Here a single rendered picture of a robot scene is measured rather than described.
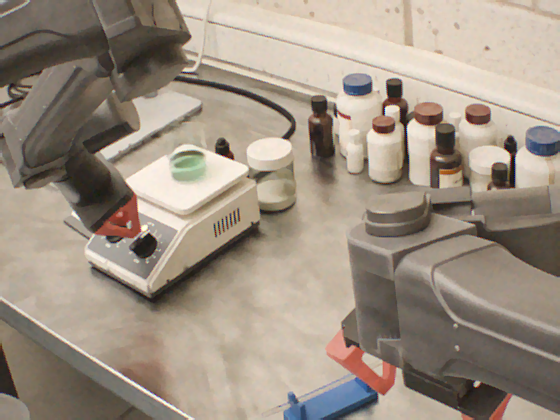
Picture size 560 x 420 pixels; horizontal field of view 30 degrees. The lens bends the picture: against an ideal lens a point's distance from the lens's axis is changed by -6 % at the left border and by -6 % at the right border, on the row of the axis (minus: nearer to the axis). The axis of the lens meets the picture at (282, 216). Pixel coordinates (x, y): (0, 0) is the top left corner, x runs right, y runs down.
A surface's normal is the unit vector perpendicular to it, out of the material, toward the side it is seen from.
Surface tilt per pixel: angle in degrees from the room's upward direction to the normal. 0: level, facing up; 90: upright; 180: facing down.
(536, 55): 90
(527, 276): 15
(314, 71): 90
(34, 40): 55
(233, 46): 90
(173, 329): 0
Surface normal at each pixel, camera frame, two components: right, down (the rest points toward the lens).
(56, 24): 0.10, -0.06
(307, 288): -0.08, -0.83
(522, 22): -0.66, 0.46
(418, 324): -0.87, 0.25
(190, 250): 0.75, 0.31
